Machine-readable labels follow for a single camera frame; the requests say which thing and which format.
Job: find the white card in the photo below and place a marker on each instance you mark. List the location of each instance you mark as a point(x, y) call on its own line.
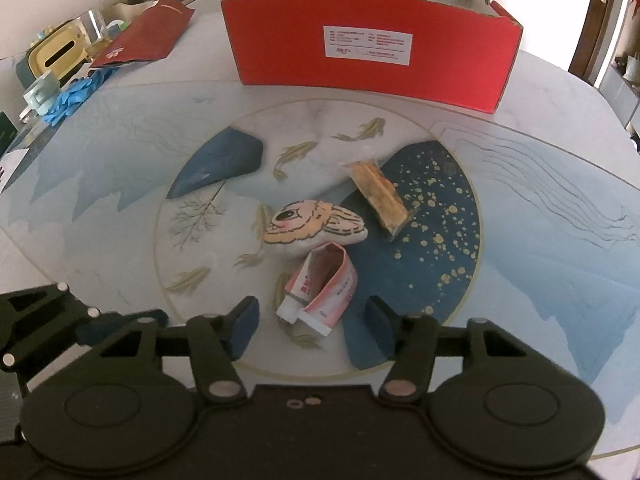
point(12, 170)

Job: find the pale green tape roll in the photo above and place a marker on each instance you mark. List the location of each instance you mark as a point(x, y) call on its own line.
point(42, 95)

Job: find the red paper bag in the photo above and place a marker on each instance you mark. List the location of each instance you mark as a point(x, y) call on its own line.
point(145, 30)

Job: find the clear acrylic holder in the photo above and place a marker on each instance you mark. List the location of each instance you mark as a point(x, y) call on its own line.
point(92, 25)

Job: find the pink toothpaste tube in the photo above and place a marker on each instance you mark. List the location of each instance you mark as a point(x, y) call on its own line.
point(325, 280)

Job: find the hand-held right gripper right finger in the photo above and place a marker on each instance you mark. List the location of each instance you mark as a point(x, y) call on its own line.
point(380, 327)

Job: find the brown door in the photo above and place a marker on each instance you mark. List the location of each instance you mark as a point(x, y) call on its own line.
point(595, 25)

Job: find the white cabinet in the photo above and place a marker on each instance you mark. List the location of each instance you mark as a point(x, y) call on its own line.
point(622, 95)

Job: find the yellow tissue box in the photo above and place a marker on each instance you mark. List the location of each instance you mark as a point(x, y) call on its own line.
point(55, 50)

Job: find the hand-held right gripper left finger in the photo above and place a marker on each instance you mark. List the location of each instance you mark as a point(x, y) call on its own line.
point(244, 327)

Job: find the dark green box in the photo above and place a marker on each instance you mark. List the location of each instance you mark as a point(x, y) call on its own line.
point(7, 135)

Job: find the wrapped snack cake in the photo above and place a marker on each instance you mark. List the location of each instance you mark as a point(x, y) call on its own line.
point(380, 195)

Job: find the blue gloves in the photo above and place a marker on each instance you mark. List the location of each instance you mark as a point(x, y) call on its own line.
point(75, 95)

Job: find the red cardboard box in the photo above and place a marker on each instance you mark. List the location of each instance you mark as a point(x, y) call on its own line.
point(370, 45)

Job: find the plush fish toy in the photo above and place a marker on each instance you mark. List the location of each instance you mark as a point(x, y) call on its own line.
point(310, 225)

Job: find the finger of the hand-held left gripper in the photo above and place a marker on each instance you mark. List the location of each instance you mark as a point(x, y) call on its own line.
point(50, 320)

